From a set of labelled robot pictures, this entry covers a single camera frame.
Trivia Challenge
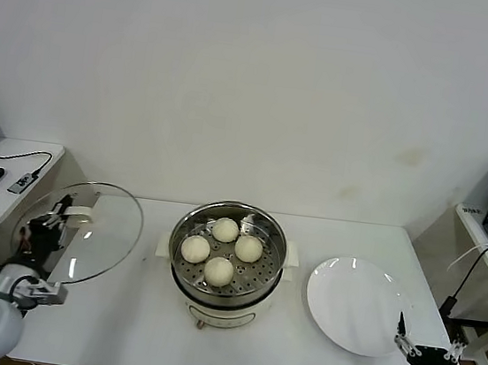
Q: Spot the stainless steel steamer basket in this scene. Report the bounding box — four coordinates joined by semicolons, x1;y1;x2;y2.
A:
149;190;308;308

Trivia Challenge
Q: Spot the white steamed baozi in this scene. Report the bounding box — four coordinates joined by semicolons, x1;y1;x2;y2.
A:
201;255;236;290
179;233;213;265
233;233;266;266
211;217;241;244

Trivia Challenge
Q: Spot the small grey usb hub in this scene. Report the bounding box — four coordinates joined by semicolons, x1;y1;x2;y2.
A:
6;166;35;197

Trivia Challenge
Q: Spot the white laptop cable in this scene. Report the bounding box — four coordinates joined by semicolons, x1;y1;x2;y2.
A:
446;238;488;281

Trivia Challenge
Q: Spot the glass lid with cream handle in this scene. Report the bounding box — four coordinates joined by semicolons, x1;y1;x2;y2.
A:
6;171;149;294

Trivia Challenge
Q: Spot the black power adapter cable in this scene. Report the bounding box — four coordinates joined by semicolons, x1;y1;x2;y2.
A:
438;241;488;322

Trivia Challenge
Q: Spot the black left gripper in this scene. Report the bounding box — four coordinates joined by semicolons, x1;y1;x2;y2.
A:
15;189;77;267

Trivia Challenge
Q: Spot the white round plate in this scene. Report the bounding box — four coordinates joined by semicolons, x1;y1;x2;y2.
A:
299;251;421;363

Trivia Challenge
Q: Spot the white side desk with label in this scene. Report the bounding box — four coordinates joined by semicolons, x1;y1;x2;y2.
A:
397;197;488;365

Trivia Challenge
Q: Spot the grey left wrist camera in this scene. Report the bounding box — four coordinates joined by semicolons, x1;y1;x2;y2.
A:
23;278;70;308

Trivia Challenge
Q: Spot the white side desk with mouse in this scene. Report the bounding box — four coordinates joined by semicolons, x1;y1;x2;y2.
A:
0;137;103;297

